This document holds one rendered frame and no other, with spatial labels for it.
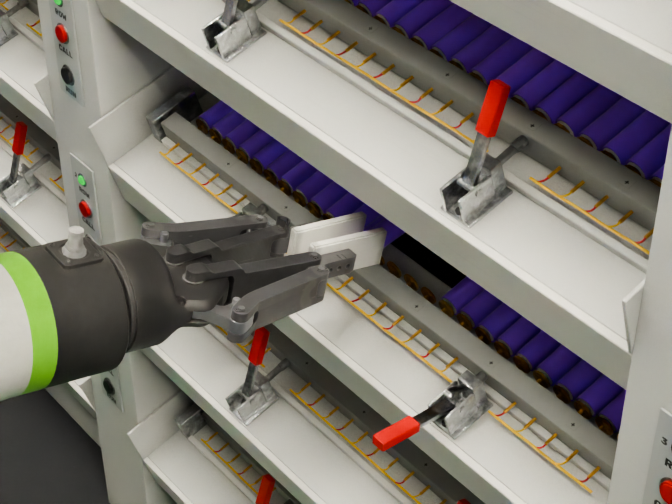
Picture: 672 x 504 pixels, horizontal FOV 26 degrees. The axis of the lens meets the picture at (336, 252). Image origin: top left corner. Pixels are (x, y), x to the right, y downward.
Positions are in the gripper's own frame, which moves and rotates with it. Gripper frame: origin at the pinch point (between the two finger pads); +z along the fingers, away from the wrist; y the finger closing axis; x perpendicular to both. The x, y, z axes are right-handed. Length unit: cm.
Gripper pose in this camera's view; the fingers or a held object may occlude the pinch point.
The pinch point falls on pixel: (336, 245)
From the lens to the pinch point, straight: 110.1
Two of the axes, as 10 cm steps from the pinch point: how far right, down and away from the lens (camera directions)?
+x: -1.8, 8.5, 5.0
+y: -6.0, -5.0, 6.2
